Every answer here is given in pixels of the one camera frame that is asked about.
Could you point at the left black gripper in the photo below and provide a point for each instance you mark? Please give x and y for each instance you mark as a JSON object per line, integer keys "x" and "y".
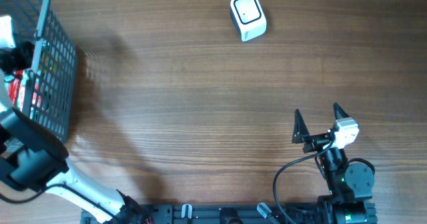
{"x": 26, "y": 54}

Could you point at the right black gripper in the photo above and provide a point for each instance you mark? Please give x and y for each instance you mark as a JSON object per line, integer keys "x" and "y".
{"x": 301, "y": 134}

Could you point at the green white wipes packet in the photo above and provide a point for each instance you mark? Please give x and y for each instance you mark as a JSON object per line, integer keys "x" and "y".
{"x": 16, "y": 86}

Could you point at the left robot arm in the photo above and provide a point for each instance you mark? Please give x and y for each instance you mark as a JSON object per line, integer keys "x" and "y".
{"x": 42, "y": 163}

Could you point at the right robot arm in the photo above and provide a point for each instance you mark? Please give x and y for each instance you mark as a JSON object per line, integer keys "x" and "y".
{"x": 350, "y": 181}

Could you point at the white barcode scanner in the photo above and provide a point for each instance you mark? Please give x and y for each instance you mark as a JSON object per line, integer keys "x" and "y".
{"x": 248, "y": 18}

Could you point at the grey plastic mesh basket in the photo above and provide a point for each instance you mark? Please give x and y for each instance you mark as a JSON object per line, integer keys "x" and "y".
{"x": 54, "y": 61}

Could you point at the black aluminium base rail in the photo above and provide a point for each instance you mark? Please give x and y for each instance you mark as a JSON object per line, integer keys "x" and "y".
{"x": 233, "y": 214}

